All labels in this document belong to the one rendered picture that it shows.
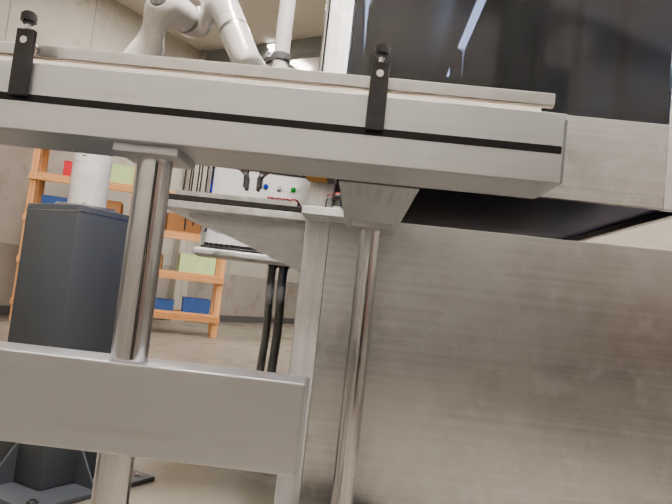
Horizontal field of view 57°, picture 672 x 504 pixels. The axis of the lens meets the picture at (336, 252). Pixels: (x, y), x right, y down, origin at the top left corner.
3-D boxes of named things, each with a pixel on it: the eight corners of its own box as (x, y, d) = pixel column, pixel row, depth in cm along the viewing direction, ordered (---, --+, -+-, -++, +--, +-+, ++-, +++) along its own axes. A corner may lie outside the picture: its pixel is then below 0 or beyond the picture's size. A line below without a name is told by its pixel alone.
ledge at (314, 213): (358, 225, 162) (359, 218, 162) (358, 218, 149) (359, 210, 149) (305, 219, 162) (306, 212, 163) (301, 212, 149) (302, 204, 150)
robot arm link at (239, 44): (240, 52, 200) (272, 131, 193) (213, 30, 186) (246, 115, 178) (263, 37, 198) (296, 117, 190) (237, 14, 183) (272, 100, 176)
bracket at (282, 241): (304, 271, 175) (309, 226, 176) (303, 270, 172) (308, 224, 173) (186, 258, 176) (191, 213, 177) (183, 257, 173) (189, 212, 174)
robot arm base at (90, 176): (41, 204, 198) (49, 147, 200) (90, 214, 215) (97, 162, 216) (81, 205, 189) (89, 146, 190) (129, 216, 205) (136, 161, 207)
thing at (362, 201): (340, 230, 163) (346, 171, 164) (398, 236, 162) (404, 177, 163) (328, 180, 94) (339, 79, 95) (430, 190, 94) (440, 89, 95)
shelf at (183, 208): (342, 246, 234) (342, 241, 234) (336, 224, 164) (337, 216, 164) (217, 233, 236) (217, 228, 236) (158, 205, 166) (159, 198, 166)
